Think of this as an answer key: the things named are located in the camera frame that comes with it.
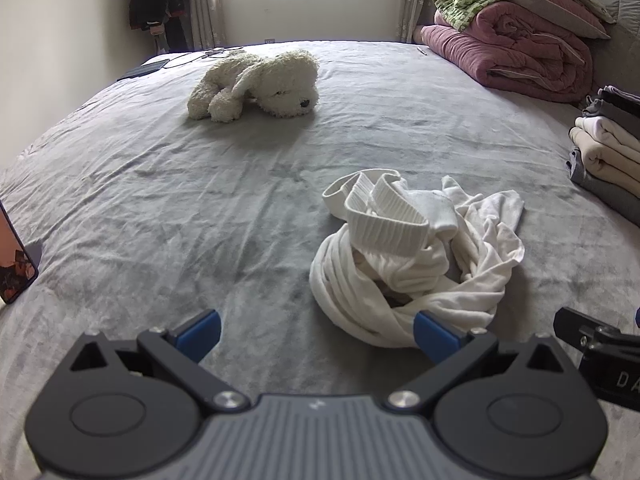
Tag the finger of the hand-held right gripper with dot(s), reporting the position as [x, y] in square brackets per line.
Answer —
[572, 324]

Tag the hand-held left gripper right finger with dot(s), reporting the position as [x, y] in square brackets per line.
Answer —
[434, 335]

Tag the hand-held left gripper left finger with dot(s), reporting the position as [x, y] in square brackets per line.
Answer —
[200, 332]

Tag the white long-sleeve garment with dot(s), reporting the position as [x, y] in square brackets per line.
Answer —
[405, 260]

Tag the dark hanging clothes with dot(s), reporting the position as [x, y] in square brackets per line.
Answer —
[157, 0]

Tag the cream folded garment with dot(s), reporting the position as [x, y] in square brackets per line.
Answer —
[607, 157]

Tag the white folded garment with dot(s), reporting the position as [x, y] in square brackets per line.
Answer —
[607, 129]

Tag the smartphone with lit screen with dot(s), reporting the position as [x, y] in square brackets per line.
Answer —
[12, 260]

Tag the dark grey folded garment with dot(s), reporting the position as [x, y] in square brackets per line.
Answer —
[600, 106]

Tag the lavender folded garment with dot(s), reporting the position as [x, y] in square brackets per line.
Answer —
[622, 95]

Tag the white plush dog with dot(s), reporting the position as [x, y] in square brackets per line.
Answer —
[260, 85]

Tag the dark bedside object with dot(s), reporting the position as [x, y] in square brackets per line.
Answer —
[145, 67]

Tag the pink rolled quilt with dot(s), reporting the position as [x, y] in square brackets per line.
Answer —
[520, 50]

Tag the small thin hairpin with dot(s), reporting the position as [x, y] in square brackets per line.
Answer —
[423, 51]

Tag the grey padded headboard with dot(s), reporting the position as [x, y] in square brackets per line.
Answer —
[617, 15]

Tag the beige folded quilt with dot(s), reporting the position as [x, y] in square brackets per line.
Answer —
[575, 5]

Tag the grey patterned curtain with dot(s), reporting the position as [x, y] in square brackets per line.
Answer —
[414, 0]
[205, 5]

